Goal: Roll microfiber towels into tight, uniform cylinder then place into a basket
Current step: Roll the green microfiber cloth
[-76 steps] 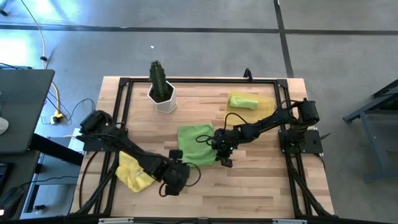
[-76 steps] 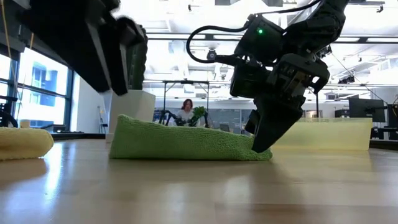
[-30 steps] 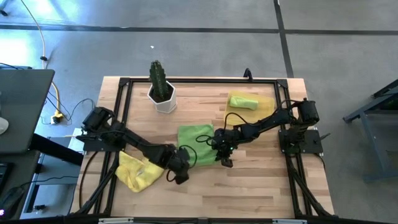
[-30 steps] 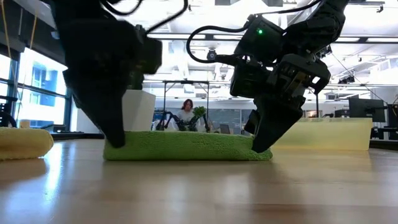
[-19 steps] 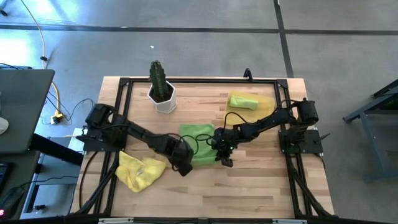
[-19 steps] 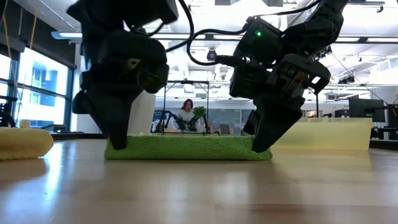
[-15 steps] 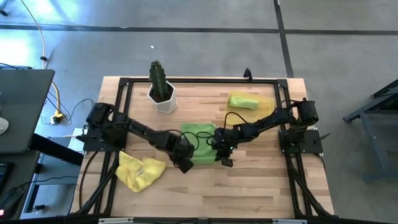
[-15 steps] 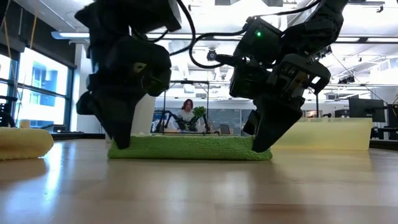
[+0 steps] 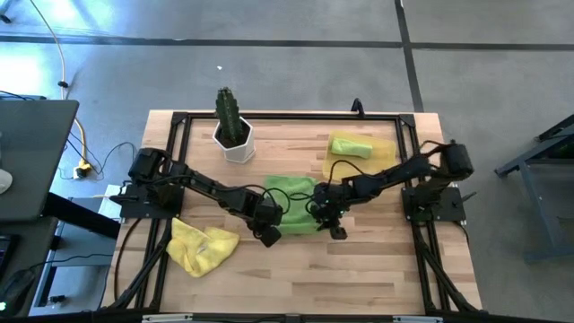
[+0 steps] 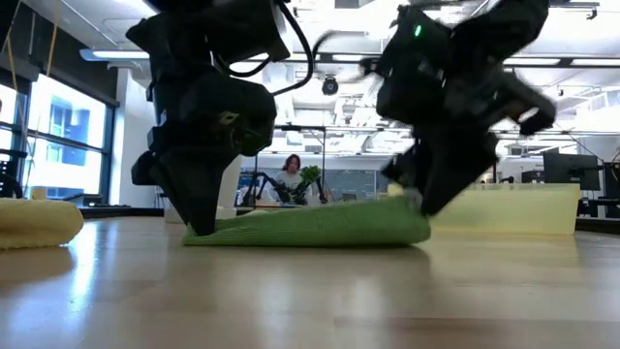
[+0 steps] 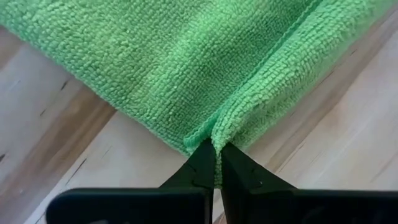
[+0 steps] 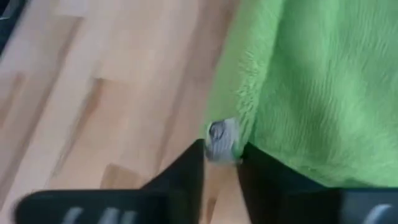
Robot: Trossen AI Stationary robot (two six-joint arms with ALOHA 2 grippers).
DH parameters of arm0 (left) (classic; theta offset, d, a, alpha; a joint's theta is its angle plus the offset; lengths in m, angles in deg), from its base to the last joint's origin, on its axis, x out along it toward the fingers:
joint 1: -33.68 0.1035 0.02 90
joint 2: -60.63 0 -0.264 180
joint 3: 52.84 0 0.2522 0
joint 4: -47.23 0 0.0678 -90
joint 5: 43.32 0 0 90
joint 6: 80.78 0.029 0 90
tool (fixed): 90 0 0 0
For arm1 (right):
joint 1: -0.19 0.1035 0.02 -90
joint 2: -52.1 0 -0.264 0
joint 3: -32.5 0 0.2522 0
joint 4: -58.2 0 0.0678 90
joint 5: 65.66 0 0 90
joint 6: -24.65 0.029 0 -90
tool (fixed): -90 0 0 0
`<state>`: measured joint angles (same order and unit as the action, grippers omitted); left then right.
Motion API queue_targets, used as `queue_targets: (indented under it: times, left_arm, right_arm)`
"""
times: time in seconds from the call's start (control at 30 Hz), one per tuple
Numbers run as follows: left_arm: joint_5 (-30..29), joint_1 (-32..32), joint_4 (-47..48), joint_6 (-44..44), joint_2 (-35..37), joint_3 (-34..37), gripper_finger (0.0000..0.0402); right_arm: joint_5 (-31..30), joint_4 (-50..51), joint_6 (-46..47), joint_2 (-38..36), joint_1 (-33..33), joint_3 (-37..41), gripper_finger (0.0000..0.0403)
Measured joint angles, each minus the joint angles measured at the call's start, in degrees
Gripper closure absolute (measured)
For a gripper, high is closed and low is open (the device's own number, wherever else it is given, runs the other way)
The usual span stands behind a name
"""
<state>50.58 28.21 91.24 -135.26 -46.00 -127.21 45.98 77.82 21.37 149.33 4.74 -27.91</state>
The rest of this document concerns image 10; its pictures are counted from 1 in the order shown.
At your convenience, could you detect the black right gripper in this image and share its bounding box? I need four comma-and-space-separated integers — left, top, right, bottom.
360, 7, 503, 217

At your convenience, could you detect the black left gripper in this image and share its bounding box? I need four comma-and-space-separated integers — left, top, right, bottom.
130, 62, 278, 238

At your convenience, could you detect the green microfiber towel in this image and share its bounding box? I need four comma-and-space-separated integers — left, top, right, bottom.
182, 196, 432, 248

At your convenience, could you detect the yellow microfiber towel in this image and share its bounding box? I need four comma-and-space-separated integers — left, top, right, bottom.
0, 197, 84, 251

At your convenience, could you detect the yellow translucent plastic basket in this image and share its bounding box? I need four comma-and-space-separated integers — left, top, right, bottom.
387, 182, 581, 237

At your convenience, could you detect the white hexagonal plant pot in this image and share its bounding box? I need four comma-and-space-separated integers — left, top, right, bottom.
164, 154, 243, 225

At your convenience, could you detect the person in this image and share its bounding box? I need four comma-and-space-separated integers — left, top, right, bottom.
275, 153, 331, 205

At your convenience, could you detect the green background object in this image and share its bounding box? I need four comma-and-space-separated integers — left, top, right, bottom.
299, 165, 323, 188

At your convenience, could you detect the dark-framed window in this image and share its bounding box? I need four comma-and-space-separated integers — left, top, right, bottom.
0, 72, 117, 200

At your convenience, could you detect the long ceiling light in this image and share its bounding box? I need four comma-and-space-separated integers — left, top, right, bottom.
79, 48, 151, 62

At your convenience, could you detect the black computer monitor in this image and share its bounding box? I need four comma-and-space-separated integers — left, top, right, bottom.
603, 162, 620, 200
542, 152, 601, 191

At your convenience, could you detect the black chair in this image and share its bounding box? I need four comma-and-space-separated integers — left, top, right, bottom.
0, 147, 28, 199

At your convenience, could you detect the black aluminium table frame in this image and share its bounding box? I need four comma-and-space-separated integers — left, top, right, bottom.
79, 205, 620, 235

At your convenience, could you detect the black background station frame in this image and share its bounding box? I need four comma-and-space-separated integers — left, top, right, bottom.
254, 124, 326, 207

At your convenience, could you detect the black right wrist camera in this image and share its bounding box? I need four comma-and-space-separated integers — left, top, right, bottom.
498, 72, 558, 137

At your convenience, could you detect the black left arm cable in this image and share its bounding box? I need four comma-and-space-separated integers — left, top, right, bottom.
212, 0, 316, 97

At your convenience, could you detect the yellow hanging cable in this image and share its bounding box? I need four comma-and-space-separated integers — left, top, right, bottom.
44, 0, 62, 79

